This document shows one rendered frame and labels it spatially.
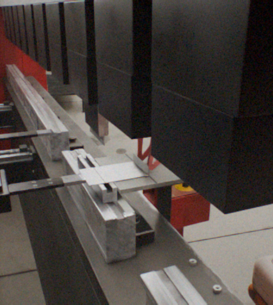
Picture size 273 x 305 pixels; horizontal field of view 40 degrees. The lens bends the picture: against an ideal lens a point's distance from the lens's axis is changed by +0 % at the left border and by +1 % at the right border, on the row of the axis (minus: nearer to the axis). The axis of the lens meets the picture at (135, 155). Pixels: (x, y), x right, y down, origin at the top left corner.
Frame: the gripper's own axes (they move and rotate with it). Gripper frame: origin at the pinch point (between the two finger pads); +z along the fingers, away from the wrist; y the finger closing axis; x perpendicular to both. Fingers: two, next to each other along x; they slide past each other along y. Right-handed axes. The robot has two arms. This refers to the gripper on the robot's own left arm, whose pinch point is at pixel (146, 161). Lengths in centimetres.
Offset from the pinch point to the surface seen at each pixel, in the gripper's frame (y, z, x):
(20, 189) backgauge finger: 1.2, 13.2, -23.3
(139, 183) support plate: 6.3, 3.4, -2.9
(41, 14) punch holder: -32.3, -19.5, -26.5
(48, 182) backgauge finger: 0.2, 10.8, -18.4
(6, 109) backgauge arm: -133, 27, -11
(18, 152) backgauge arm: -62, 26, -12
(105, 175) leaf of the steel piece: 0.5, 5.7, -7.8
